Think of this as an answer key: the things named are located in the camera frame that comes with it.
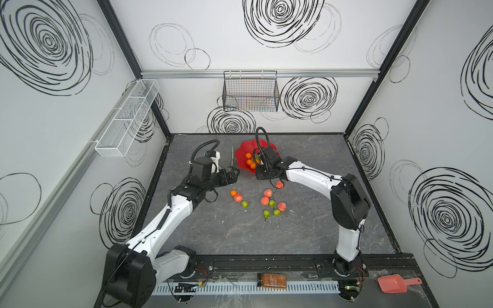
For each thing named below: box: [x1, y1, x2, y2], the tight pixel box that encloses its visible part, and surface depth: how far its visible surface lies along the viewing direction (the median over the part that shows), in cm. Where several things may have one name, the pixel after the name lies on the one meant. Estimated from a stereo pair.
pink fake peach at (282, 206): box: [277, 202, 287, 212], surface depth 89 cm
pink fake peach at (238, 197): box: [233, 193, 244, 203], surface depth 93 cm
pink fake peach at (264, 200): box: [260, 195, 269, 206], surface depth 91 cm
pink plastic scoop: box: [377, 273, 423, 294], surface depth 71 cm
